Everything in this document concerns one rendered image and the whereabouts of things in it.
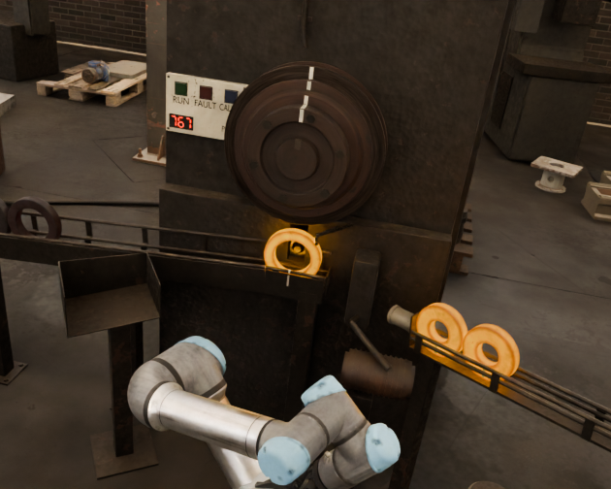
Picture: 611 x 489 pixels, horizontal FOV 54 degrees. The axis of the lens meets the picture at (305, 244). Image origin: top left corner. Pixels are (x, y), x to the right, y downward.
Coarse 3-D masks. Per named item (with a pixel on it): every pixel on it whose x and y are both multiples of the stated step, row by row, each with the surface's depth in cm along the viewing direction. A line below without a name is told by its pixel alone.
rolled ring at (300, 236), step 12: (288, 228) 190; (276, 240) 190; (288, 240) 189; (300, 240) 188; (312, 240) 188; (264, 252) 193; (312, 252) 189; (276, 264) 194; (312, 264) 191; (300, 276) 194
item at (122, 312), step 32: (128, 256) 189; (64, 288) 185; (96, 288) 190; (128, 288) 193; (160, 288) 176; (96, 320) 178; (128, 320) 178; (128, 352) 190; (128, 384) 195; (128, 416) 201; (96, 448) 210; (128, 448) 208
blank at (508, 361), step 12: (480, 324) 164; (492, 324) 162; (468, 336) 165; (480, 336) 162; (492, 336) 159; (504, 336) 158; (468, 348) 166; (480, 348) 165; (504, 348) 157; (516, 348) 157; (480, 360) 164; (504, 360) 158; (516, 360) 157; (504, 372) 159
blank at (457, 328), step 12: (420, 312) 175; (432, 312) 172; (444, 312) 169; (456, 312) 168; (420, 324) 176; (432, 324) 175; (444, 324) 170; (456, 324) 167; (432, 336) 174; (456, 336) 168; (456, 348) 169
